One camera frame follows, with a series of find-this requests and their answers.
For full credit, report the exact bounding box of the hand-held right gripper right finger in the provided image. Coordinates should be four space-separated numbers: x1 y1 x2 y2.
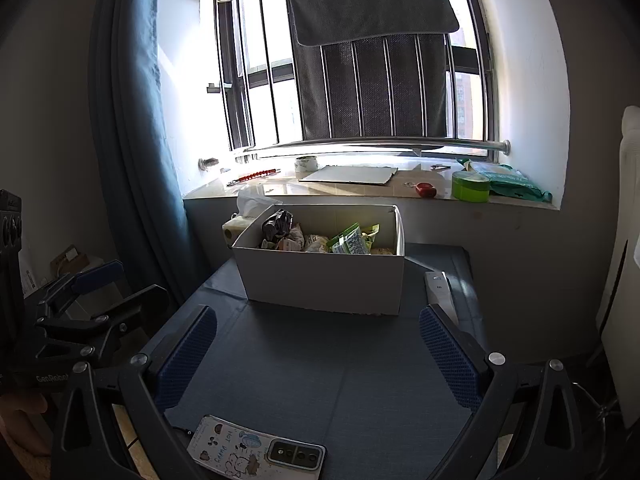
419 304 586 480

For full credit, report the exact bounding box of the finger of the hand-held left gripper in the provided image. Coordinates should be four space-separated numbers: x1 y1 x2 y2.
37 260 126 317
35 284 171 358

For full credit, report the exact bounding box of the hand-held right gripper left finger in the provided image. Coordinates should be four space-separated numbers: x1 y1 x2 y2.
50 304 218 480

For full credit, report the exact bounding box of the yellow snack bag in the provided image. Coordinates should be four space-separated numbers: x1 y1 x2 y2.
367 223 398 257

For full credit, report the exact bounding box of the white cardboard box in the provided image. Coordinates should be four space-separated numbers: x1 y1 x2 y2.
231 204 406 317

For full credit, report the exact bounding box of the black snack packet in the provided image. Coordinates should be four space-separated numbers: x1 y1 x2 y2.
260 208 294 250

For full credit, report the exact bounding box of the striped white green snack packet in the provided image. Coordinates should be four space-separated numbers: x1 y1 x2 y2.
330 223 373 256

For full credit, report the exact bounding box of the small orange white snack packet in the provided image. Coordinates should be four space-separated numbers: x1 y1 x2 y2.
277 225 306 252

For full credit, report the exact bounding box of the person's left hand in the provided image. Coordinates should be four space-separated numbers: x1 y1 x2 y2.
0 393 51 456

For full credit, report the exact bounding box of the brown cardboard box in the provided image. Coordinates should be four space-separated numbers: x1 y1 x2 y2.
50 245 92 281

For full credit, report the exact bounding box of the phone with cartoon case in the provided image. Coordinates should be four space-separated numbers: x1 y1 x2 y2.
187 414 327 476

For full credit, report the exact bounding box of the tissue pack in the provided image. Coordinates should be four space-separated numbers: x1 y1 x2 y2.
221 189 283 248

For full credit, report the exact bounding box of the blue curtain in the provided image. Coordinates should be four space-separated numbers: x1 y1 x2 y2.
87 0 221 311

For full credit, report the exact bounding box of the red beaded stick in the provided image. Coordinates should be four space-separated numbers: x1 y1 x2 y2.
226 167 282 187

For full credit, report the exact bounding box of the green box on sill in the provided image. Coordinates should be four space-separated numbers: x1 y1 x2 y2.
451 170 492 203

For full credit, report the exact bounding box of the green plastic bag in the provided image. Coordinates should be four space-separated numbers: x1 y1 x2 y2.
457 157 553 204

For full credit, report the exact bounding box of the flat cardboard sheet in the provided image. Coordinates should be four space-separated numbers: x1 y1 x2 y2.
298 165 399 186

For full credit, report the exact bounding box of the dark grey towel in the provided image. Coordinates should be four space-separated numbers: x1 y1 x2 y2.
282 0 461 47

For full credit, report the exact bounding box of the long metal rail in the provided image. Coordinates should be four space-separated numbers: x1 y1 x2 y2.
242 137 512 161

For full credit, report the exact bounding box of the barred window frame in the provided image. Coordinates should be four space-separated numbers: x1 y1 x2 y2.
202 0 501 153

